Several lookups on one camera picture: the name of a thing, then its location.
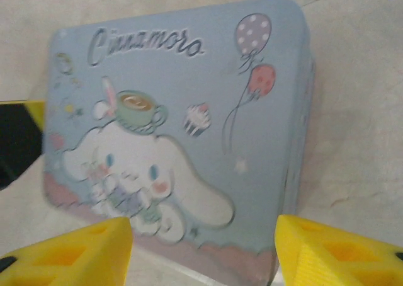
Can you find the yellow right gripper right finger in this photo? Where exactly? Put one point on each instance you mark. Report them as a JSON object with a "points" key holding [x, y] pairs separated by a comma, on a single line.
{"points": [[330, 257]]}

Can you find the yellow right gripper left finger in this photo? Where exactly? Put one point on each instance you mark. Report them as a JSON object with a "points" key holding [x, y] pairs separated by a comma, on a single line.
{"points": [[78, 254]]}

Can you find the blue cartoon tin box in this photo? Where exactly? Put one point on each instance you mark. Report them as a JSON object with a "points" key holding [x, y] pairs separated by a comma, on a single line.
{"points": [[176, 125]]}

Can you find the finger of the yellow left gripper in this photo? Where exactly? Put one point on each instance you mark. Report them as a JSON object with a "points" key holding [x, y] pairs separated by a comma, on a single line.
{"points": [[37, 112]]}

